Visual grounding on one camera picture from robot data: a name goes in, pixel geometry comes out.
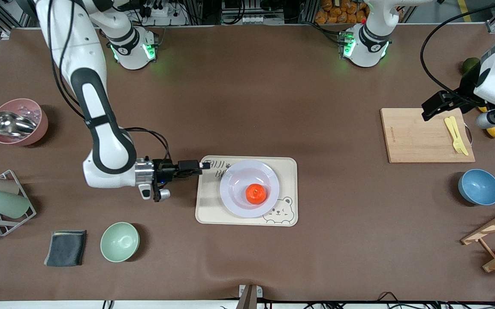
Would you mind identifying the lavender round plate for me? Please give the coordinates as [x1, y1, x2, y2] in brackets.
[220, 160, 281, 218]

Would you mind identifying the orange fruit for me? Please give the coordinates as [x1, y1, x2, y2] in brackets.
[246, 184, 268, 205]

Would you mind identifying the yellow plastic fork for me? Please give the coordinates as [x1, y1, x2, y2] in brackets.
[444, 117, 465, 154]

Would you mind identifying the yellow plastic knife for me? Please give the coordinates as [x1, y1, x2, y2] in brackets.
[449, 116, 469, 156]

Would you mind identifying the cream tray with bear print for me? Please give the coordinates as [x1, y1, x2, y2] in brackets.
[195, 155, 299, 227]

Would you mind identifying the wooden cutting board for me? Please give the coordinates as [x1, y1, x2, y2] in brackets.
[380, 108, 476, 164]

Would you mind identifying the mint green bowl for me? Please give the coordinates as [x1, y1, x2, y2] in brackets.
[100, 222, 140, 263]

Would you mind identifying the blue bowl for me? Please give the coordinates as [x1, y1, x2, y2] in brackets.
[458, 169, 495, 206]

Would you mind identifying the dark grey folded cloth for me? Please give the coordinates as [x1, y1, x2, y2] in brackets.
[44, 230, 87, 267]

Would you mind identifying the wooden dish rack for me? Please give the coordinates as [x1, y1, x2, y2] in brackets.
[461, 202, 495, 273]

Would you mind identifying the bag of oranges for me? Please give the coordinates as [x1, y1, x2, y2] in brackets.
[315, 0, 370, 24]

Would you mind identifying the pink bowl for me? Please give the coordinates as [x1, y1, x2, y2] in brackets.
[0, 98, 49, 146]

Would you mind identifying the white power strip with plugs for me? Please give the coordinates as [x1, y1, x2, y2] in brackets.
[142, 0, 188, 26]

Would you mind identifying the metal scoop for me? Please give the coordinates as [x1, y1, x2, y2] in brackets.
[0, 111, 38, 138]

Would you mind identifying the mint green cup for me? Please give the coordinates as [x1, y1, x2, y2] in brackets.
[0, 191, 31, 218]

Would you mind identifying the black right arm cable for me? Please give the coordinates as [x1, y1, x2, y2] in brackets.
[48, 0, 171, 161]

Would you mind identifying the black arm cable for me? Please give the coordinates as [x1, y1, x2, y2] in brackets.
[48, 0, 171, 161]
[420, 2, 495, 106]

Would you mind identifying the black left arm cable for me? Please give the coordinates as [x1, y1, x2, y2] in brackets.
[420, 2, 495, 106]

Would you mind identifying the metal camera mount bar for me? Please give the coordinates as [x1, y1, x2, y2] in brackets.
[235, 284, 263, 309]

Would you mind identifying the grey wire cup rack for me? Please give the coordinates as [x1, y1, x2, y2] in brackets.
[0, 170, 37, 237]

